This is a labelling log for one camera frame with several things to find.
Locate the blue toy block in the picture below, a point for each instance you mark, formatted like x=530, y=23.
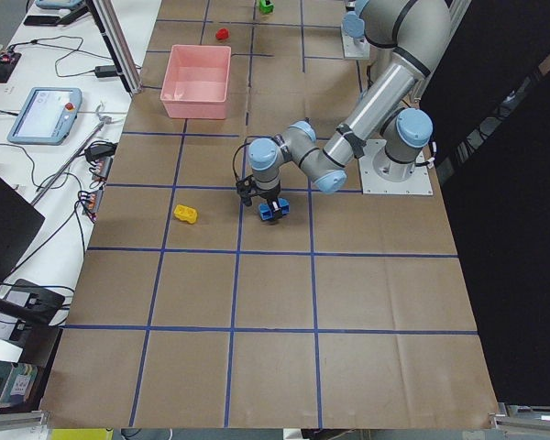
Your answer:
x=262, y=210

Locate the yellow toy block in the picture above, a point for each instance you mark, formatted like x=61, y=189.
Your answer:
x=185, y=214

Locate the red toy block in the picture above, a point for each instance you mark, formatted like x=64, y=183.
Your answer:
x=222, y=34

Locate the pink plastic box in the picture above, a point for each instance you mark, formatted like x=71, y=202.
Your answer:
x=196, y=81

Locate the green toy block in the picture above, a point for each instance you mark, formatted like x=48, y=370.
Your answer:
x=265, y=6

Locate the metal rod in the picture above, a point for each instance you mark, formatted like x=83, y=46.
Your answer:
x=103, y=120

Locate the black power adapter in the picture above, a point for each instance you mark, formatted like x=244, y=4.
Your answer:
x=105, y=71

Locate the blue teach pendant tablet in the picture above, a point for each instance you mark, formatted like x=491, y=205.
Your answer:
x=47, y=116

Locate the black monitor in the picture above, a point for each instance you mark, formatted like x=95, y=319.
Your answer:
x=19, y=225

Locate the black phone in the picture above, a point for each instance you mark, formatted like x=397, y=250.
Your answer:
x=41, y=21

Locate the aluminium frame post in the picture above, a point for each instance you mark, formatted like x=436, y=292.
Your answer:
x=106, y=20

